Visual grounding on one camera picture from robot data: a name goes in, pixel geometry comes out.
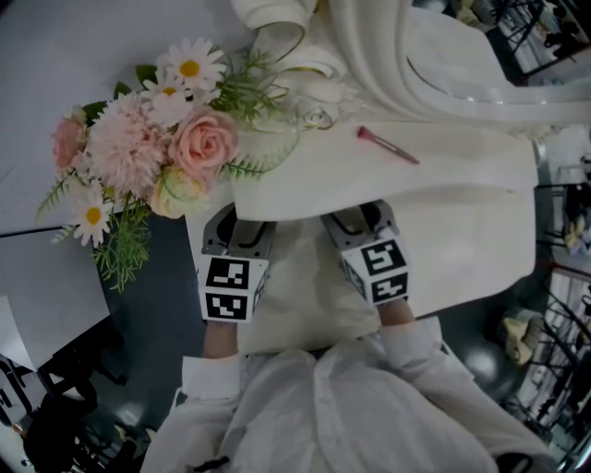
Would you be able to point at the black metal shelf frame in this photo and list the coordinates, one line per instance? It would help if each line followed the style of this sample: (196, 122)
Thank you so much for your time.
(545, 32)

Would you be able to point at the white flat board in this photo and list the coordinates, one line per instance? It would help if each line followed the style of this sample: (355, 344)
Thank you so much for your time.
(51, 295)

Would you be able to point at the person's left forearm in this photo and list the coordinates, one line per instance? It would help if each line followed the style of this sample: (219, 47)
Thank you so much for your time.
(220, 339)

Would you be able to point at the person's right forearm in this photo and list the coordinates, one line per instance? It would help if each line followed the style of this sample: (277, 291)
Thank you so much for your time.
(406, 332)

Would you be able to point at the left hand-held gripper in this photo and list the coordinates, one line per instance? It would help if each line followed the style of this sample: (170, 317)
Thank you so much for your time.
(233, 277)

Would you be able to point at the pink and white flower bouquet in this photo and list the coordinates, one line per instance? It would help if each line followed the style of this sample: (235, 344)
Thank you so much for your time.
(134, 143)

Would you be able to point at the white dressing table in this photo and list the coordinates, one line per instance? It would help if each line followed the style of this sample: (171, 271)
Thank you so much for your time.
(461, 152)

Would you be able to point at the beige plush toy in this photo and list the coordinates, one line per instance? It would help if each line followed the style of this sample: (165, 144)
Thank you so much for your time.
(522, 337)

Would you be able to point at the person's white shirt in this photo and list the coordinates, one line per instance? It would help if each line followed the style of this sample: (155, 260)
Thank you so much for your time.
(332, 415)

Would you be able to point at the small yellow toy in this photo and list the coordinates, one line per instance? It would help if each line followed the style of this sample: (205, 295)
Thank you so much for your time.
(578, 238)

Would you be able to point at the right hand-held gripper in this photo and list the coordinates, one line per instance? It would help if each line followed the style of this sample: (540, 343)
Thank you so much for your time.
(381, 263)

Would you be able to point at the black metal rack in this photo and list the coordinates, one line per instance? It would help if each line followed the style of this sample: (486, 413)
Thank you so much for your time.
(565, 351)

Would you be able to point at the black chair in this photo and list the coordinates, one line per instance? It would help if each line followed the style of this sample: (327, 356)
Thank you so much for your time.
(60, 415)

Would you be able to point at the pink hair clip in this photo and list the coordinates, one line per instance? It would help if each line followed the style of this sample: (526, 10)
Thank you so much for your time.
(390, 147)

